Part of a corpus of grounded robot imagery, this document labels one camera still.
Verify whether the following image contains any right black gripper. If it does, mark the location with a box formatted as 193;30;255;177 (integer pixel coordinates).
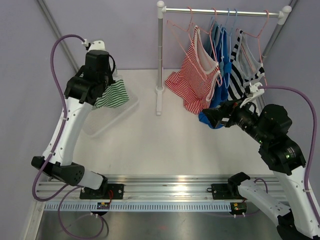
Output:
202;93;269;144

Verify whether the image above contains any royal blue tank top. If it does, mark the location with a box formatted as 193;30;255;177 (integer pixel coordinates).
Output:
198;24;232;130

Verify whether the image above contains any green striped tank top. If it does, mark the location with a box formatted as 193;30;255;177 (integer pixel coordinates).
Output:
92;79;130;110

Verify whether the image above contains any red striped tank top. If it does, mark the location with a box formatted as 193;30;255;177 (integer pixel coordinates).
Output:
165;25;221;115

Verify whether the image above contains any pink hanger of red top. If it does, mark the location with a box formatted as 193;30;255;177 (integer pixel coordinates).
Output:
191;6;223;87

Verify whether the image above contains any light blue hanger of teal top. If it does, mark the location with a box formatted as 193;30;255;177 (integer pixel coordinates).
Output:
207;9;230;65

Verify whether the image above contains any pink hanger of green top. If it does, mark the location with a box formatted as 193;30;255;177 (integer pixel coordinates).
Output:
166;6;193;55

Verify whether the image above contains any teal tank top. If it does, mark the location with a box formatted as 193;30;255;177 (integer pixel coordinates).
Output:
204;22;223;64

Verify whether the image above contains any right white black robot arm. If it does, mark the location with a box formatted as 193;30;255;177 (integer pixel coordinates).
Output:
202;100;320;240

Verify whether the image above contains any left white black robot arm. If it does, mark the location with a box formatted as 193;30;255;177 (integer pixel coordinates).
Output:
31;50;115;199

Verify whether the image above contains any black white striped tank top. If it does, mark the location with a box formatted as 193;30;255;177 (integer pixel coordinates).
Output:
228;29;265;100

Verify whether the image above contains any pink hanger of black top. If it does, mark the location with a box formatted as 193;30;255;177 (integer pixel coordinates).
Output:
242;9;271;86

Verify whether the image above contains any white plastic basket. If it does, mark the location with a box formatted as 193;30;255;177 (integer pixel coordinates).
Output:
82;72;139;138

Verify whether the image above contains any clothes rack with metal rod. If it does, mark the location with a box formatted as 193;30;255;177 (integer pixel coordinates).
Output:
155;0;298;116

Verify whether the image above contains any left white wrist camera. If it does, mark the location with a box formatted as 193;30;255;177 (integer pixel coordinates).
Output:
82;39;106;51

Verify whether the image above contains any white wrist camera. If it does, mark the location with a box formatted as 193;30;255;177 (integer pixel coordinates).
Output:
240;82;265;108
82;39;106;51

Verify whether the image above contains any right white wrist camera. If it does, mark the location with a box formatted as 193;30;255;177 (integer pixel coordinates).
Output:
240;82;265;108

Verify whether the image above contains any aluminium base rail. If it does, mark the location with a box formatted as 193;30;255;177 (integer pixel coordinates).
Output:
33;174;306;202

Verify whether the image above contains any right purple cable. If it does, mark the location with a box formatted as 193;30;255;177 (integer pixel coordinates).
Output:
258;84;320;201

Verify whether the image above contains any purple cable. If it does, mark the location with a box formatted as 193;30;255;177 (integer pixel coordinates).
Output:
258;84;320;201
31;34;110;237

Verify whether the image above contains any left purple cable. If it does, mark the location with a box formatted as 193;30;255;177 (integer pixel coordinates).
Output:
31;34;110;237

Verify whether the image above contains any white slotted cable duct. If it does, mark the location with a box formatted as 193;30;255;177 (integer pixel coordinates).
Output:
44;201;231;212

